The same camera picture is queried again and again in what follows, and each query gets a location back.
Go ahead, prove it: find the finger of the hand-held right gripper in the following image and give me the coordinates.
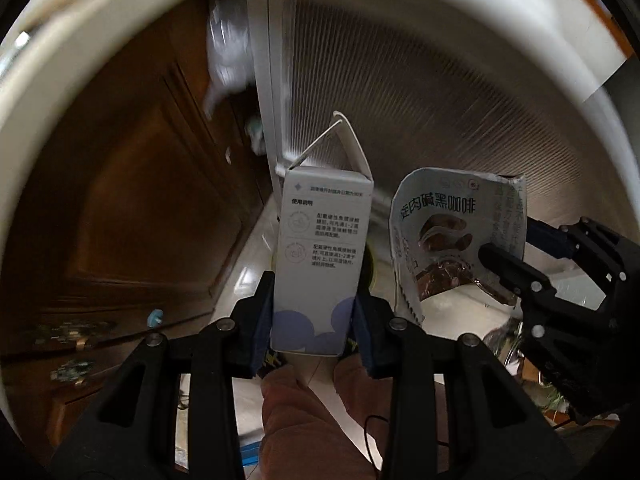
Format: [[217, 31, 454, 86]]
[[477, 241, 557, 347], [525, 216, 629, 287]]

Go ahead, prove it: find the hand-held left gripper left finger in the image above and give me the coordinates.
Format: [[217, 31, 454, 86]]
[[47, 270, 276, 480]]

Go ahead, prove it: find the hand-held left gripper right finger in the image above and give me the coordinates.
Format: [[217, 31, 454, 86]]
[[352, 295, 578, 480]]

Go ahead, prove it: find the white and purple carton box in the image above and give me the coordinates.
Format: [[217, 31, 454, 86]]
[[269, 110, 375, 358]]

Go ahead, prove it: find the silver foil coffee packet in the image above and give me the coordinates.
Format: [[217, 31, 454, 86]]
[[389, 167, 529, 326]]

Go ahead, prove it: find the person's right leg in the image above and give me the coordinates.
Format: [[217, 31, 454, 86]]
[[334, 355, 401, 480]]

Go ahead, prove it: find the person's leg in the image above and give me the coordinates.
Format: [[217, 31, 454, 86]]
[[260, 364, 346, 480], [334, 355, 401, 480]]

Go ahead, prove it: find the person's left leg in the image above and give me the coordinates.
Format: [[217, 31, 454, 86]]
[[260, 364, 346, 480]]

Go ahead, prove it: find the brown wooden cabinet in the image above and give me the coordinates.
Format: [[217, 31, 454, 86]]
[[0, 0, 275, 466]]

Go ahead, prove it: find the pale blue object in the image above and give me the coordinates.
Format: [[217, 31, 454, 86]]
[[244, 116, 267, 157]]

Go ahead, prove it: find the ribbed glass door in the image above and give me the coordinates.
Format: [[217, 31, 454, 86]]
[[244, 0, 608, 286]]

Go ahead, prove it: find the white plastic bag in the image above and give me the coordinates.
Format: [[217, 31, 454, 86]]
[[202, 0, 256, 121]]

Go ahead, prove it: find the thin black cable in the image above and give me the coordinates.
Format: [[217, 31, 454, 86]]
[[362, 412, 451, 480]]

